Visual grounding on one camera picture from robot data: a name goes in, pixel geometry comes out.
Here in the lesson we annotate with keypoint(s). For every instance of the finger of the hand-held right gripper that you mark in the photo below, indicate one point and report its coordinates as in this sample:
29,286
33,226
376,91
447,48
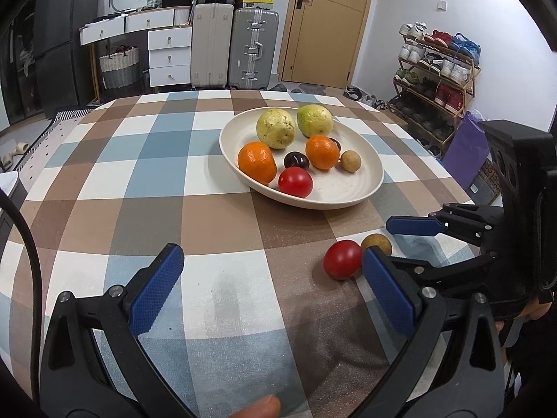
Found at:
417,270
413,226

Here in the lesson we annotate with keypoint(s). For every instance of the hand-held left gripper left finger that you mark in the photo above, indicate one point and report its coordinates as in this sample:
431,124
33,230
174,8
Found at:
152,296

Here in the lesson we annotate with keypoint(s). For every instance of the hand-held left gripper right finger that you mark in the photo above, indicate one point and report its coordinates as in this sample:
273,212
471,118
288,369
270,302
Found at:
389,291

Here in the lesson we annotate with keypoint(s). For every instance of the small brown round fruit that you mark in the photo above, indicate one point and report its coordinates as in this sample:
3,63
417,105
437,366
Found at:
350,161
376,241

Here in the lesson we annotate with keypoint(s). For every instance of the red tomato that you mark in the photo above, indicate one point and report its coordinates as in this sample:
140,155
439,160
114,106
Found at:
296,182
343,260

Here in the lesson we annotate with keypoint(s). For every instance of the cream round plate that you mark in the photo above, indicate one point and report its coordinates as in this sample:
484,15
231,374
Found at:
339,187

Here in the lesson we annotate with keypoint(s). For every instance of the dark purple plum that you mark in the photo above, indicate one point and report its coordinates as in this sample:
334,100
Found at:
336,143
296,160

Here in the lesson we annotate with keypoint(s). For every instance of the orange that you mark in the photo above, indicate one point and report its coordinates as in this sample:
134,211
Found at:
257,163
322,152

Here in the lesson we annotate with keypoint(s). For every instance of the person's right hand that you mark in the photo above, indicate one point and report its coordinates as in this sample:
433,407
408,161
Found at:
534,310

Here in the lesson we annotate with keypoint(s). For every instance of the person's left hand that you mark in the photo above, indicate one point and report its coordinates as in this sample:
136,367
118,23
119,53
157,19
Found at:
256,407

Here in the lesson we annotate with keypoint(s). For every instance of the patterned dark doormat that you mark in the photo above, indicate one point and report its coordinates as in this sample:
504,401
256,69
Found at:
487,180

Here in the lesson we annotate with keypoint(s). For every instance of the purple paper bag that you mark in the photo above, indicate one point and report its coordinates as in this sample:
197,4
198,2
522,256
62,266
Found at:
465,152

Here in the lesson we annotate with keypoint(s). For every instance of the checkered tablecloth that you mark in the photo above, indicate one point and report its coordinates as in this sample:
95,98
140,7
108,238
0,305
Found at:
152,183

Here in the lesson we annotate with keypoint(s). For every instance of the wooden shoe rack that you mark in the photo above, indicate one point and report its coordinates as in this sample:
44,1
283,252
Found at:
435,103

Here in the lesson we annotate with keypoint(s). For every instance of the pile of loose shoes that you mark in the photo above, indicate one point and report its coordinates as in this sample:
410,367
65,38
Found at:
357,93

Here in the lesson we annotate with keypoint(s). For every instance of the yellow-green guava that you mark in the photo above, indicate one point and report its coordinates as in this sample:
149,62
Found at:
314,119
275,129

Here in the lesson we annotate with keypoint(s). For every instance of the group of racked sneakers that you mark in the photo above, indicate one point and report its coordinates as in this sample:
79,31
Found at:
448,69

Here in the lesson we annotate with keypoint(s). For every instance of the grey doormat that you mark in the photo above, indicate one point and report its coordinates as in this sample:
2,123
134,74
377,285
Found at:
309,89

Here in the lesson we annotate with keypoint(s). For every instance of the beige dotted floor mat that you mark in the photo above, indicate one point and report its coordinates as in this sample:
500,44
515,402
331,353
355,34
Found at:
43,152

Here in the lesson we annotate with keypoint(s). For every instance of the grey slipper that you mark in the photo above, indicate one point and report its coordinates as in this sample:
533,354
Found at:
278,88

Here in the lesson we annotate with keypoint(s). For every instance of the beige slipper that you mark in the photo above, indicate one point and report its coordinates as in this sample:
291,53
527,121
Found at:
19,148
6,162

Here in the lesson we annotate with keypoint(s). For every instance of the striped rug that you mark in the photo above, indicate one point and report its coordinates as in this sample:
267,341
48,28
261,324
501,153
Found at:
65,115

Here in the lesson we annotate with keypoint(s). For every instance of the wooden door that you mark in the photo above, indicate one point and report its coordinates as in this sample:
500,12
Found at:
330,39

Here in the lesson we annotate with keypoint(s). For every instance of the woven laundry basket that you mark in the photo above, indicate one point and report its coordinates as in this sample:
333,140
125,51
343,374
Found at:
119,72

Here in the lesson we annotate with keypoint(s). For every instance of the silver suitcase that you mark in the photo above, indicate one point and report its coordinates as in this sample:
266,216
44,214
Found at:
254,52

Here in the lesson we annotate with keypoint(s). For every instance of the white drawer desk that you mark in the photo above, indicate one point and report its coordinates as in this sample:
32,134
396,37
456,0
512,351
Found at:
169,59

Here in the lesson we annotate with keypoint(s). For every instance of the beige suitcase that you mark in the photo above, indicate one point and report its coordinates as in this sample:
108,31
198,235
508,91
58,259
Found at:
212,48

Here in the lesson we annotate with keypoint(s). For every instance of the tall dark glass cabinet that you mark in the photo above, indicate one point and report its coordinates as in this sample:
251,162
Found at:
17,74

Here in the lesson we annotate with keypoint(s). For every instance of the dark grey refrigerator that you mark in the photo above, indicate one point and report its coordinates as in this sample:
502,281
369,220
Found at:
61,43

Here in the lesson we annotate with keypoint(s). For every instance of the yellow and black box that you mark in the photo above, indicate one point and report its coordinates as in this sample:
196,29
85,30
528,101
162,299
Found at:
256,1

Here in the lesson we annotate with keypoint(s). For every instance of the white ribbed container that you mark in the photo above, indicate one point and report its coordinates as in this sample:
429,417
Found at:
181,16

